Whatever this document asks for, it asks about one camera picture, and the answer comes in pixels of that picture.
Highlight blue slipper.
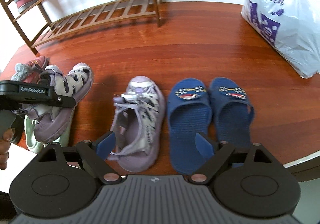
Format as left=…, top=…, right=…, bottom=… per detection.
left=208, top=77, right=254, bottom=148
left=167, top=78, right=212, bottom=175

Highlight person's left hand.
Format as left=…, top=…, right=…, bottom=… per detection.
left=0, top=128, right=14, bottom=170

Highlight purple sneaker on table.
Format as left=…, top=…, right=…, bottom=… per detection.
left=108, top=76, right=165, bottom=173

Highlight mint green clog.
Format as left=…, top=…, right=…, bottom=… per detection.
left=24, top=109, right=75, bottom=154

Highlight blue slipper right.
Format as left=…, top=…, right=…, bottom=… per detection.
left=208, top=77, right=254, bottom=148

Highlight purple sneaker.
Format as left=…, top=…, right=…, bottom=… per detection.
left=108, top=76, right=165, bottom=173
left=14, top=63, right=94, bottom=143

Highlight wooden shoe rack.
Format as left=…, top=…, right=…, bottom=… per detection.
left=1, top=0, right=162, bottom=57

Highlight white purple plastic bag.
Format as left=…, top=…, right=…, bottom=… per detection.
left=241, top=0, right=319, bottom=79

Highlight blue slipper left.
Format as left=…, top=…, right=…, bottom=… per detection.
left=167, top=78, right=212, bottom=175

